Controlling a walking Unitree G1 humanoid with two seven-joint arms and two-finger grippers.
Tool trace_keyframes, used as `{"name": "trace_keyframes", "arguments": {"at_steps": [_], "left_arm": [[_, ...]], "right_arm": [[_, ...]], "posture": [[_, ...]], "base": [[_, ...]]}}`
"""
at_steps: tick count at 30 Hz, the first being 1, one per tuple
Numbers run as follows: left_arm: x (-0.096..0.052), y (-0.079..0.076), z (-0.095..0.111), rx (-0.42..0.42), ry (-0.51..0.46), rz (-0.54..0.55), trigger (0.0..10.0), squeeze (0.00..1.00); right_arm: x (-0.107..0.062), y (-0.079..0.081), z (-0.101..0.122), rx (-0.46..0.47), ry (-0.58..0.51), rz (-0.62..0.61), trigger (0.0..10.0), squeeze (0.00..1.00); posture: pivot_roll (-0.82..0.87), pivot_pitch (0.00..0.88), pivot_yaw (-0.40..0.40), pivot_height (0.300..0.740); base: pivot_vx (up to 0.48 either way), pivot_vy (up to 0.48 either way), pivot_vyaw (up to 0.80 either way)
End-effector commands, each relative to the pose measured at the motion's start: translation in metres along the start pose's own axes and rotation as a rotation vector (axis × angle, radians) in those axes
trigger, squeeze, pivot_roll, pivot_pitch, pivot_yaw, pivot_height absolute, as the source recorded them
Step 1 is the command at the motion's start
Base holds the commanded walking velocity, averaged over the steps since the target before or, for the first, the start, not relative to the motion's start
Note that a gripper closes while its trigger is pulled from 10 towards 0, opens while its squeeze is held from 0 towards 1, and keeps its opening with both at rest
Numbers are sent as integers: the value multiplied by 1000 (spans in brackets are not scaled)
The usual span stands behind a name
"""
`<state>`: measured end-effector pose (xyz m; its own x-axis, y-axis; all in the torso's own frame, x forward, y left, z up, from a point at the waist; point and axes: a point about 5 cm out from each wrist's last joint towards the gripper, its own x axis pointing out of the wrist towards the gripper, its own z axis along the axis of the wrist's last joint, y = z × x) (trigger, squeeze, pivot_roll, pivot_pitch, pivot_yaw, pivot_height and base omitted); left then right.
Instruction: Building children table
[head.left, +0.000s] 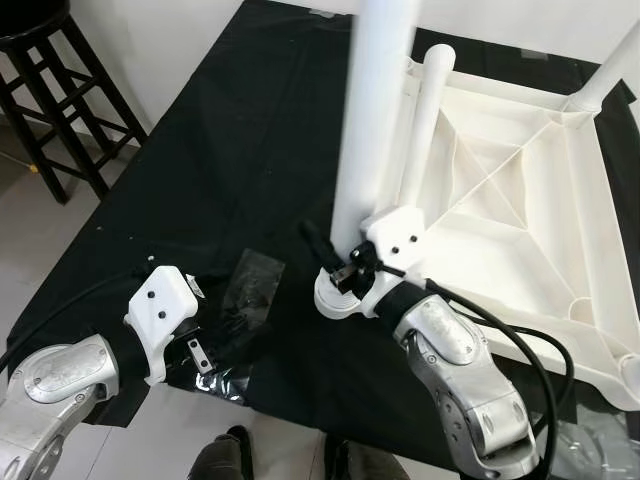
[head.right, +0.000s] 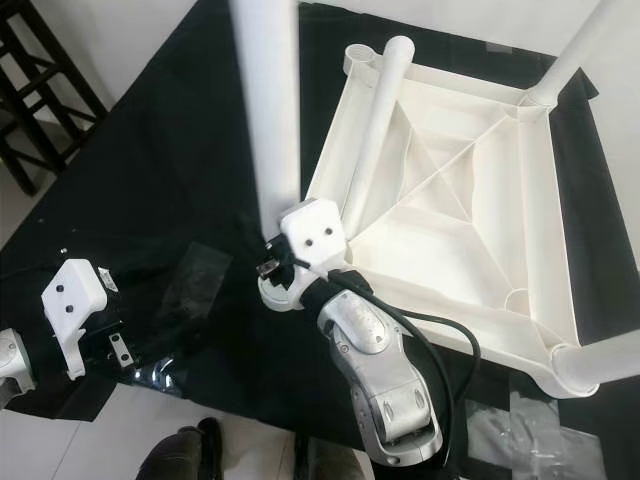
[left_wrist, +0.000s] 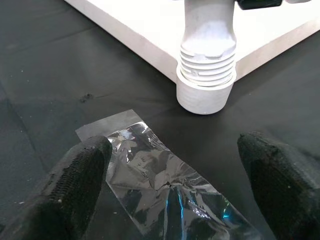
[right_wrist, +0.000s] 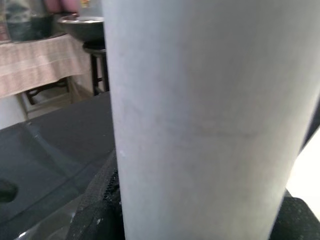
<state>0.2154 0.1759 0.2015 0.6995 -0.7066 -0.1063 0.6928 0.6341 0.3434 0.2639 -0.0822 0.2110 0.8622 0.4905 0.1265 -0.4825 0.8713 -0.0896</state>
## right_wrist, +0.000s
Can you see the black round bowl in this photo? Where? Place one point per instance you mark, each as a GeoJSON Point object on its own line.
{"type": "Point", "coordinates": [82, 30]}

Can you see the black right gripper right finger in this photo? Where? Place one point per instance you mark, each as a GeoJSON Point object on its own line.
{"type": "Point", "coordinates": [297, 220]}

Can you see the white plastic table leg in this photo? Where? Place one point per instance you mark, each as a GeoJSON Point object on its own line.
{"type": "Point", "coordinates": [200, 112]}

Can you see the black wooden chair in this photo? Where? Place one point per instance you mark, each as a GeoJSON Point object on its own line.
{"type": "Point", "coordinates": [45, 90]}

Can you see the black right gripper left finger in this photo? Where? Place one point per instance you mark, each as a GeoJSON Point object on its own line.
{"type": "Point", "coordinates": [95, 212]}

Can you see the black wooden stool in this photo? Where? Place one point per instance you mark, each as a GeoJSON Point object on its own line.
{"type": "Point", "coordinates": [96, 47]}

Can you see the pink plastic container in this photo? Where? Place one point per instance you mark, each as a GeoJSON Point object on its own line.
{"type": "Point", "coordinates": [63, 5]}

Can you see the beige checked cloth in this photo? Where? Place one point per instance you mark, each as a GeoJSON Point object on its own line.
{"type": "Point", "coordinates": [37, 65]}

